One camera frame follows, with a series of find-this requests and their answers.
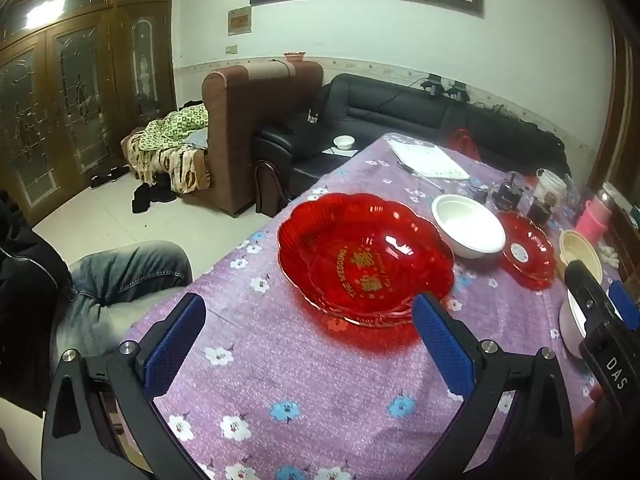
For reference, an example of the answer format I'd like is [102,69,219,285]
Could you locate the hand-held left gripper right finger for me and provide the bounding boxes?
[411,292,576,480]

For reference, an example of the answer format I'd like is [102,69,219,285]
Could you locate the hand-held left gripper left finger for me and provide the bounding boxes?
[41,292,221,480]

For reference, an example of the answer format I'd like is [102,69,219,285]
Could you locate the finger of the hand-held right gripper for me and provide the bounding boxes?
[607,281,640,322]
[564,260,618,342]

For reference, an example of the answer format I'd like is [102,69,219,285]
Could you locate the large red plastic plate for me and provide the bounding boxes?
[277,192,455,328]

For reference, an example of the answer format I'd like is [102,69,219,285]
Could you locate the person's right hand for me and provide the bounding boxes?
[572,384,618,461]

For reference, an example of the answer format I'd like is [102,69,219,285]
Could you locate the beige bowl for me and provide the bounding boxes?
[558,229,604,281]

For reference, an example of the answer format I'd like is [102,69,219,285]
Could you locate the small red plastic plate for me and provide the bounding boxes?
[497,211,557,290]

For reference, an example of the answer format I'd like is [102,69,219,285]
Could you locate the pink sleeved bottle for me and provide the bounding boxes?
[575,182,618,246]

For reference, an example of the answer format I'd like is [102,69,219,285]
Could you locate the dark jar with cork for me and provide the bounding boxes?
[527,192,563,227]

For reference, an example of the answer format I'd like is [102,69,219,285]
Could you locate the person's jeans leg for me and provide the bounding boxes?
[50,240,193,401]

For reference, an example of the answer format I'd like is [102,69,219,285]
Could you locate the clear plastic bag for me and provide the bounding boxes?
[565,175,584,211]

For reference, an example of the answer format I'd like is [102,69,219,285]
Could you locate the purple floral tablecloth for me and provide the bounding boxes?
[117,132,640,480]

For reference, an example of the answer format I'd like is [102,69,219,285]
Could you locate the black jar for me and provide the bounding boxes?
[492,172,527,211]

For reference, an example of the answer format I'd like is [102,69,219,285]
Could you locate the dark clothes on floor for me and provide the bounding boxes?
[131,182,178,215]

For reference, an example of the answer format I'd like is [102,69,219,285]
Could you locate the person's black jacket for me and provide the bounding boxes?
[0,190,76,416]

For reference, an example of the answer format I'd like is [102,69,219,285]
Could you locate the black pen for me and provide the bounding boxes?
[396,161,445,192]

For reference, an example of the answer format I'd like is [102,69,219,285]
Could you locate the brown patterned blanket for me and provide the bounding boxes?
[125,130,211,196]

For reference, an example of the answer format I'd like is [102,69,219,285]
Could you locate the pair of dark shoes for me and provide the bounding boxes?
[90,165,131,190]

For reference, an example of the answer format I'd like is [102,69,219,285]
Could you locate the brown handbag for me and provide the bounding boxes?
[254,160,291,218]

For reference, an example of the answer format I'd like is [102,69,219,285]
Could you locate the red plastic bag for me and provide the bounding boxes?
[446,129,482,162]

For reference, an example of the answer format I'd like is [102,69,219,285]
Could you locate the white notebook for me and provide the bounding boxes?
[387,140,471,181]

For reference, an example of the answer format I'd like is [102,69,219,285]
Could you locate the green patterned blanket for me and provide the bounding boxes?
[137,106,208,152]

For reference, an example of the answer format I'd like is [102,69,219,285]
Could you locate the brown armchair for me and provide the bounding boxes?
[201,60,324,218]

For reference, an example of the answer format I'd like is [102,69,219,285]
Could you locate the black leather sofa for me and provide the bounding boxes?
[254,73,571,201]

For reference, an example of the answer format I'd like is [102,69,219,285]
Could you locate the wooden glass-door cabinet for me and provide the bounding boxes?
[0,0,177,226]

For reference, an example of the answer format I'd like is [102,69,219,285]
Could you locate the small wall certificate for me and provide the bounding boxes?
[228,6,252,37]

